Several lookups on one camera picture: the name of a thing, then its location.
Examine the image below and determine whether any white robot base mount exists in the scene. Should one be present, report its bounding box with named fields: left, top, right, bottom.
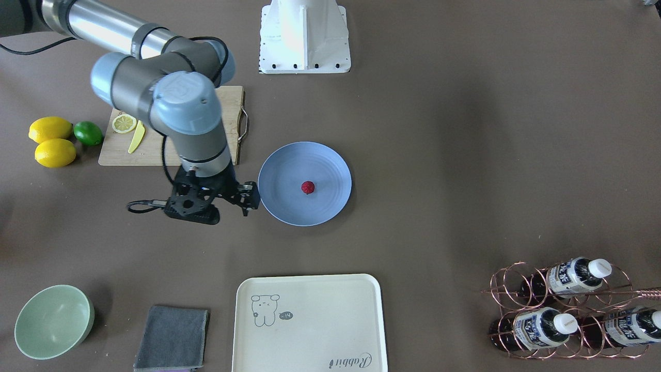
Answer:
left=258, top=1, right=352, bottom=74

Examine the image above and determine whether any drink bottle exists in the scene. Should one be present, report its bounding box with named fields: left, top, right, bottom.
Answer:
left=517, top=257, right=613, bottom=306
left=488, top=307, right=579, bottom=352
left=580, top=306, right=660, bottom=349

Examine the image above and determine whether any lower middle drink bottle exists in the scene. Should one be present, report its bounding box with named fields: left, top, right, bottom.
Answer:
left=488, top=307, right=579, bottom=352

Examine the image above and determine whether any top drink bottle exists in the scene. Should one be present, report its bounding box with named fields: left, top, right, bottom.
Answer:
left=517, top=257, right=613, bottom=306

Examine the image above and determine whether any mint green bowl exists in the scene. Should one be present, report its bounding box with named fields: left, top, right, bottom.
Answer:
left=14, top=285, right=95, bottom=360

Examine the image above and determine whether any green lime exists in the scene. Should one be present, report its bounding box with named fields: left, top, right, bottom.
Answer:
left=73, top=121, right=103, bottom=146

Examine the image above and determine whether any cream rabbit tray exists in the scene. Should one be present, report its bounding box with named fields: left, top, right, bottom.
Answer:
left=232, top=273, right=389, bottom=371

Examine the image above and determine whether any lemon slice on board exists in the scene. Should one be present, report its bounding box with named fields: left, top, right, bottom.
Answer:
left=111, top=113, right=138, bottom=134

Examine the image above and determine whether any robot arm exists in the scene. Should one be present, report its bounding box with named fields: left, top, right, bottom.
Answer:
left=2, top=1, right=260, bottom=225

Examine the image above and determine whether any copper wire bottle rack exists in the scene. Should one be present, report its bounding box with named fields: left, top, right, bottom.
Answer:
left=487, top=262, right=659, bottom=360

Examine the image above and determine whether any grey folded cloth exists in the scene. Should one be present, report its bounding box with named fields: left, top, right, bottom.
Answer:
left=134, top=305, right=209, bottom=371

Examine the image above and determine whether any yellow lemon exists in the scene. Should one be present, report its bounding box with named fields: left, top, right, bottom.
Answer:
left=35, top=138, right=76, bottom=168
left=28, top=116, right=73, bottom=144

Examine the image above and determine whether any yellow lemon upper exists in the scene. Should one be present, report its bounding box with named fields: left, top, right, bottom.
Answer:
left=28, top=116, right=73, bottom=144

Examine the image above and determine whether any yellow lemon lower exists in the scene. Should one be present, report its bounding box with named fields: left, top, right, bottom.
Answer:
left=35, top=138, right=76, bottom=168

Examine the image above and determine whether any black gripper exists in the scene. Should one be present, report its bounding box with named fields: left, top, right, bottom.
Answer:
left=164, top=165, right=260, bottom=225

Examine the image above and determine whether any bamboo cutting board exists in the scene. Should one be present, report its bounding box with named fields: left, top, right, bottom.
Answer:
left=98, top=86, right=249, bottom=166

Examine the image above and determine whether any yellow plastic knife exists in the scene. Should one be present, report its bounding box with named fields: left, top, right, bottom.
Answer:
left=127, top=120, right=146, bottom=154

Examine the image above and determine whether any blue plate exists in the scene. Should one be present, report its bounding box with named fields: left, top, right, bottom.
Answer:
left=258, top=142, right=352, bottom=227

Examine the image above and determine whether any lower outer drink bottle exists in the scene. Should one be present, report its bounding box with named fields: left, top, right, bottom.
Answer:
left=580, top=306, right=660, bottom=349

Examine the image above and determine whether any red strawberry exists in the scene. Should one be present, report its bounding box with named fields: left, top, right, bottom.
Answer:
left=301, top=181, right=316, bottom=195

